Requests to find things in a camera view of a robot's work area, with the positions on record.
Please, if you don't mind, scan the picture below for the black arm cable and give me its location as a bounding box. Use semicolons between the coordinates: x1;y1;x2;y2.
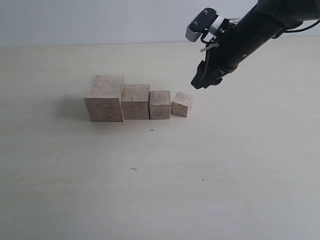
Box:
272;19;320;40

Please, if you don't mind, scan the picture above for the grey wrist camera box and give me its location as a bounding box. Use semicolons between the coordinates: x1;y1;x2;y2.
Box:
185;7;218;43

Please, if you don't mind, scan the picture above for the third largest wooden cube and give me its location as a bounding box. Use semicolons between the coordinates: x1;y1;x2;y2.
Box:
149;90;171;120

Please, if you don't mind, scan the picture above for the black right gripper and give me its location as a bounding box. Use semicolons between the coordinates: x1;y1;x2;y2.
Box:
191;19;275;90

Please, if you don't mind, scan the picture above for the smallest wooden cube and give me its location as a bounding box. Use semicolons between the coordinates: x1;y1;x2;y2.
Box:
171;92;193;118

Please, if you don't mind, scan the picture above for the second largest wooden cube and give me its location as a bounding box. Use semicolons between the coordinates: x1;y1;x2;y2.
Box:
121;84;150;120

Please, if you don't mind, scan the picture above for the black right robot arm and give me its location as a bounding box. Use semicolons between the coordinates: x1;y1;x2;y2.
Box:
185;0;320;89

